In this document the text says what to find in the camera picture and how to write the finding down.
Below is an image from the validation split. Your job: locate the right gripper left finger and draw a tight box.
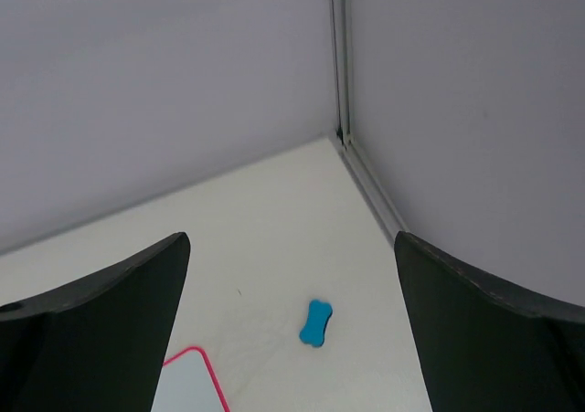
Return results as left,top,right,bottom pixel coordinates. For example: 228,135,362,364
1,232,190,411

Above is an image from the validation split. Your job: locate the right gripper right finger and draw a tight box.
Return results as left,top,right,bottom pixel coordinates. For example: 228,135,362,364
394,231,584,411

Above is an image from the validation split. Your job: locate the pink framed whiteboard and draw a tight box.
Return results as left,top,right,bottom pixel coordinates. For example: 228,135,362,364
152,346,230,412

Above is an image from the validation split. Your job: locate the blue whiteboard eraser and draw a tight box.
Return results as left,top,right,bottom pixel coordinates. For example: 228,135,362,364
299,299,333,348

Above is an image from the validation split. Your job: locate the right aluminium frame post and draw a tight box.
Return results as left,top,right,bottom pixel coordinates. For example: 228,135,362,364
327,0,408,248

